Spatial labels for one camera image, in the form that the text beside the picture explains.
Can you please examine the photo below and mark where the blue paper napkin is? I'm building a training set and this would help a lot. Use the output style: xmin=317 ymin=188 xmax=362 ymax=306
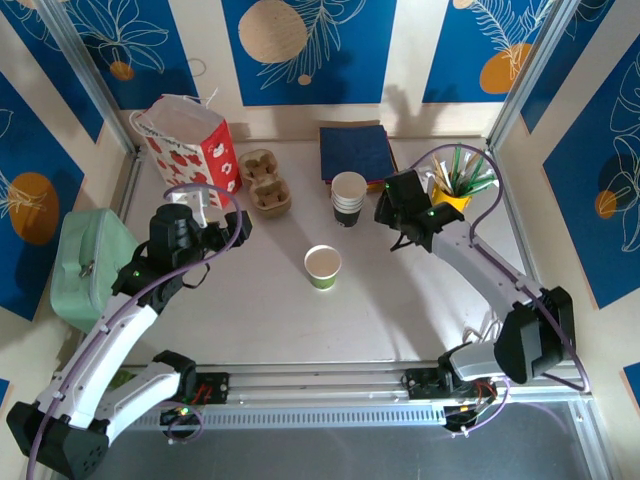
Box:
xmin=318 ymin=124 xmax=394 ymax=184

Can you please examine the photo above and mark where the red white printed paper bag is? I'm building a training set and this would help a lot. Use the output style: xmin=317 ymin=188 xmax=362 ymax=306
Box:
xmin=128 ymin=87 xmax=245 ymax=211

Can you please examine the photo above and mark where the green paper coffee cup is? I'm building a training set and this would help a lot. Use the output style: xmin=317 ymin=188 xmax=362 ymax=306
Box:
xmin=303 ymin=244 xmax=343 ymax=291

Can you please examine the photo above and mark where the black white paper cup stack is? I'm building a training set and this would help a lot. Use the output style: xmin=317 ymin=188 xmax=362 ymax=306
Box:
xmin=330 ymin=171 xmax=369 ymax=229

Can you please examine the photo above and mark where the yellow holder cup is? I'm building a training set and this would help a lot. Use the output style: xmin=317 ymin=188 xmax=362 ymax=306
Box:
xmin=430 ymin=179 xmax=474 ymax=214

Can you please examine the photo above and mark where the paper wrapped wooden stirrer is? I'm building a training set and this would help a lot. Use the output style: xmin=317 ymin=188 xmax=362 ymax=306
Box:
xmin=423 ymin=163 xmax=446 ymax=190
xmin=430 ymin=155 xmax=454 ymax=194

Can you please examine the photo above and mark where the brown pulp cup carrier stack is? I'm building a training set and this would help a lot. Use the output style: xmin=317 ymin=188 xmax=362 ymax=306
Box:
xmin=238 ymin=148 xmax=292 ymax=220

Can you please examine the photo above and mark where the green wrapped straw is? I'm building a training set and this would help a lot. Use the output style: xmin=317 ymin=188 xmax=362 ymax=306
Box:
xmin=452 ymin=142 xmax=464 ymax=194
xmin=462 ymin=153 xmax=485 ymax=194
xmin=469 ymin=169 xmax=497 ymax=194

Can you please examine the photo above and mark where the mint green zip bag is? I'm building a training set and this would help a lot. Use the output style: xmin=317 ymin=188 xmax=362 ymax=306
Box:
xmin=48 ymin=207 xmax=142 ymax=335

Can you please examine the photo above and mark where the white cable bundle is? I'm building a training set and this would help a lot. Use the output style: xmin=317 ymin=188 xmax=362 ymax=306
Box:
xmin=462 ymin=307 xmax=504 ymax=346

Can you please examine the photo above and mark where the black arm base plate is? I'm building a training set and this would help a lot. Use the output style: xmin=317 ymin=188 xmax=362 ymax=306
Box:
xmin=403 ymin=368 xmax=441 ymax=401
xmin=192 ymin=372 xmax=232 ymax=406

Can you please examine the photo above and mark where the aluminium arm base rail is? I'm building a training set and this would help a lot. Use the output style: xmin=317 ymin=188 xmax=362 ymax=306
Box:
xmin=122 ymin=359 xmax=594 ymax=401

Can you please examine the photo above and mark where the grey slotted cable duct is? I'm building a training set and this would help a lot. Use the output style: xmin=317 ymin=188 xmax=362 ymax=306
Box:
xmin=132 ymin=402 xmax=449 ymax=432

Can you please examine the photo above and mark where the short aluminium frame post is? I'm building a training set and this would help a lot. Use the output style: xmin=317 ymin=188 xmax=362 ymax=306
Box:
xmin=567 ymin=399 xmax=604 ymax=480

